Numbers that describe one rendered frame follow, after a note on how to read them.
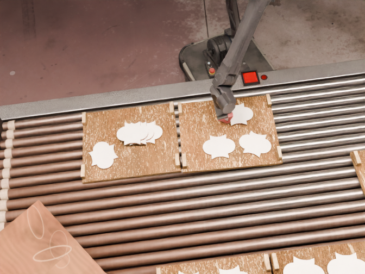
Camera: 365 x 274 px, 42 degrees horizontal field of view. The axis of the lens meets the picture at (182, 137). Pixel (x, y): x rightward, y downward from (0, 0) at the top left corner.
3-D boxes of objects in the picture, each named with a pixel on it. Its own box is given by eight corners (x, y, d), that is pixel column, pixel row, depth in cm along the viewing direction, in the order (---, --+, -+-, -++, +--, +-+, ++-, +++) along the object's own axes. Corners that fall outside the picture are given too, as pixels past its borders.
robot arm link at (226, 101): (234, 72, 190) (217, 71, 185) (249, 91, 183) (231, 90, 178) (221, 94, 197) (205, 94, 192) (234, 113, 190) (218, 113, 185)
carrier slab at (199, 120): (177, 105, 214) (177, 103, 212) (268, 97, 213) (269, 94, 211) (183, 173, 195) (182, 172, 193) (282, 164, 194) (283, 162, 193)
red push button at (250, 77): (242, 75, 221) (242, 73, 220) (255, 73, 221) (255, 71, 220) (245, 85, 218) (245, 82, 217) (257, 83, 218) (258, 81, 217)
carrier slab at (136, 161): (83, 115, 214) (82, 113, 213) (174, 104, 214) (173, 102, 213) (82, 184, 195) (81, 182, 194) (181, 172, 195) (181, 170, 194)
